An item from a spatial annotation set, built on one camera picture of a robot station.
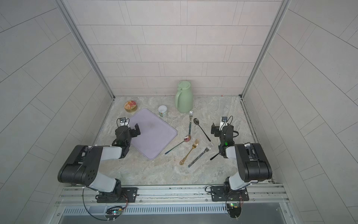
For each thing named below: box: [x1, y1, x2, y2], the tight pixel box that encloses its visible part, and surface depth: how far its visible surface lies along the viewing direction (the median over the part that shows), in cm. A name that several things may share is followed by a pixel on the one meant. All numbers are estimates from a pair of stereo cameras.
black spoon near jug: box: [193, 118, 212, 142], surface depth 101 cm
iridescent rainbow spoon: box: [164, 135, 192, 155], surface depth 93 cm
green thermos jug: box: [175, 80, 194, 114], surface depth 95 cm
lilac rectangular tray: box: [129, 108, 178, 161], surface depth 99 cm
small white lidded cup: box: [158, 105, 168, 118], surface depth 104 cm
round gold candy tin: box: [123, 100, 138, 113], surface depth 107 cm
